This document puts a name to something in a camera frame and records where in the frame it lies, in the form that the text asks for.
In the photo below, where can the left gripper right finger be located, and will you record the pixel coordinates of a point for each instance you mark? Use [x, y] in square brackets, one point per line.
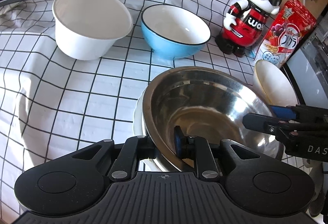
[197, 149]

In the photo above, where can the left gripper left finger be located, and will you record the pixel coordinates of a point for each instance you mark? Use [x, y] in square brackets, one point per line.
[126, 157]

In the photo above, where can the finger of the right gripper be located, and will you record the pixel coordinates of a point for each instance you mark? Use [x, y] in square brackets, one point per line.
[296, 112]
[277, 126]

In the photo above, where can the white bowl with gold pattern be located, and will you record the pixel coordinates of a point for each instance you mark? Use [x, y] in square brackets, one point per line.
[139, 121]

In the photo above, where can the white bowl with yellow rim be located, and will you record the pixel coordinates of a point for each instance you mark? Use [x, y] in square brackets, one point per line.
[270, 82]

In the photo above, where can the stainless steel bowl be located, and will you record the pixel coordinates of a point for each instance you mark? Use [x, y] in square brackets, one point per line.
[202, 102]

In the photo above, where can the blue ceramic bowl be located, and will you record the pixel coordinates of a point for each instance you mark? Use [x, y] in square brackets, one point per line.
[173, 32]

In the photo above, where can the tall white ceramic bowl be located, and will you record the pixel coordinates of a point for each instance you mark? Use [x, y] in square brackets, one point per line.
[86, 29]

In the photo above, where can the white glass pc case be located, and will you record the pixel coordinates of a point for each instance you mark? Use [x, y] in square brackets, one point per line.
[307, 68]

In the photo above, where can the red cereal bag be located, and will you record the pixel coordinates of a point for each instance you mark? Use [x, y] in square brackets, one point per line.
[292, 23]

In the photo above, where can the red white robot figurine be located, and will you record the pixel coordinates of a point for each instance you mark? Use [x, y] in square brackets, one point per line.
[243, 24]

